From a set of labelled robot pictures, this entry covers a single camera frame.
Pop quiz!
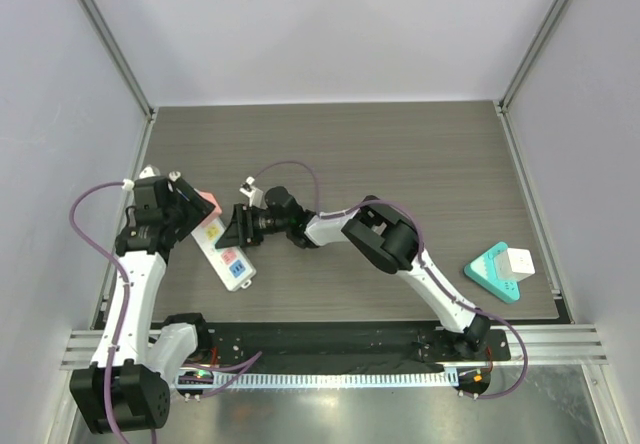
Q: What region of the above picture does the white multicolour power strip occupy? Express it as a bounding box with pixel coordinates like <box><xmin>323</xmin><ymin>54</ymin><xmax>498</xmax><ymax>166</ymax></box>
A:
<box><xmin>191</xmin><ymin>218</ymin><xmax>256</xmax><ymax>292</ymax></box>

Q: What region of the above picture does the pink cube plug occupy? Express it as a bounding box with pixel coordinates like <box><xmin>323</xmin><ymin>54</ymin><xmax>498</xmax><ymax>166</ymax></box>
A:
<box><xmin>198</xmin><ymin>190</ymin><xmax>222</xmax><ymax>227</ymax></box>

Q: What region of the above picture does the teal triangular socket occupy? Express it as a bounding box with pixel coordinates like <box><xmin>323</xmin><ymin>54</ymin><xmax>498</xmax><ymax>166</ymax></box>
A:
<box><xmin>463</xmin><ymin>241</ymin><xmax>520</xmax><ymax>304</ymax></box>

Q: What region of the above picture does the white cube plug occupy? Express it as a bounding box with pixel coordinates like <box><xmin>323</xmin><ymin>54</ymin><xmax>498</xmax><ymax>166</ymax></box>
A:
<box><xmin>494</xmin><ymin>247</ymin><xmax>535</xmax><ymax>282</ymax></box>

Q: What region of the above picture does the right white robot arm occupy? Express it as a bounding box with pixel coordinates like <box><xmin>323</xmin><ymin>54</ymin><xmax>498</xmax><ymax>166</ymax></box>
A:
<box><xmin>215</xmin><ymin>186</ymin><xmax>491</xmax><ymax>360</ymax></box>

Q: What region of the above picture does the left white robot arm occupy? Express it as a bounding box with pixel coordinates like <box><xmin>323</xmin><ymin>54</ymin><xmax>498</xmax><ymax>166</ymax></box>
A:
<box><xmin>69</xmin><ymin>166</ymin><xmax>216</xmax><ymax>440</ymax></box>

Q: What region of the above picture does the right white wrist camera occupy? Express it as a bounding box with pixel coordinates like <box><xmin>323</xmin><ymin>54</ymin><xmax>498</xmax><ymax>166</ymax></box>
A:
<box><xmin>239</xmin><ymin>176</ymin><xmax>264</xmax><ymax>208</ymax></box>

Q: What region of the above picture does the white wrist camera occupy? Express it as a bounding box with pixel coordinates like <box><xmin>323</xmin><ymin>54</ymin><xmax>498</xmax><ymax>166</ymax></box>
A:
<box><xmin>138</xmin><ymin>165</ymin><xmax>160</xmax><ymax>179</ymax></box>
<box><xmin>239</xmin><ymin>176</ymin><xmax>264</xmax><ymax>208</ymax></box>

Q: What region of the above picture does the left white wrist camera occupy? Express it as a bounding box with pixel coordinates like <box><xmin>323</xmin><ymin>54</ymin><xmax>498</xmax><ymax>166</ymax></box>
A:
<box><xmin>138</xmin><ymin>165</ymin><xmax>160</xmax><ymax>179</ymax></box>

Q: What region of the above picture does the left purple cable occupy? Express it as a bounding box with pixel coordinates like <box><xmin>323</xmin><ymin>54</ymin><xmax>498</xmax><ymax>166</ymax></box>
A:
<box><xmin>68</xmin><ymin>178</ymin><xmax>174</xmax><ymax>444</ymax></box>

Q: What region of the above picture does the purple cable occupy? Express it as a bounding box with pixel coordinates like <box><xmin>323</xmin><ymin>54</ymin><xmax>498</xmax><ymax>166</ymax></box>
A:
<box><xmin>253</xmin><ymin>161</ymin><xmax>530</xmax><ymax>403</ymax></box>
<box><xmin>68</xmin><ymin>178</ymin><xmax>174</xmax><ymax>444</ymax></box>

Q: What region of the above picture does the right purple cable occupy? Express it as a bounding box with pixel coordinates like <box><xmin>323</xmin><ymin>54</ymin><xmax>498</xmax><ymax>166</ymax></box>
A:
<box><xmin>253</xmin><ymin>161</ymin><xmax>530</xmax><ymax>403</ymax></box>

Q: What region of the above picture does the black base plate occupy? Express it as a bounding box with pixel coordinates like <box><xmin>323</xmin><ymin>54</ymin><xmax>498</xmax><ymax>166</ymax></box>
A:
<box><xmin>149</xmin><ymin>321</ymin><xmax>511</xmax><ymax>370</ymax></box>

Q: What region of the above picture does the white slotted cable duct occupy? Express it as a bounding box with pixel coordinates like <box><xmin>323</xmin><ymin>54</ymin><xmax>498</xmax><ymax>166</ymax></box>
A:
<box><xmin>172</xmin><ymin>367</ymin><xmax>459</xmax><ymax>393</ymax></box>

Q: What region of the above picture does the aluminium frame rail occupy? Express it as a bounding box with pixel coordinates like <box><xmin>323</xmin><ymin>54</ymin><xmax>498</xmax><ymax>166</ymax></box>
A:
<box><xmin>60</xmin><ymin>324</ymin><xmax>608</xmax><ymax>371</ymax></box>

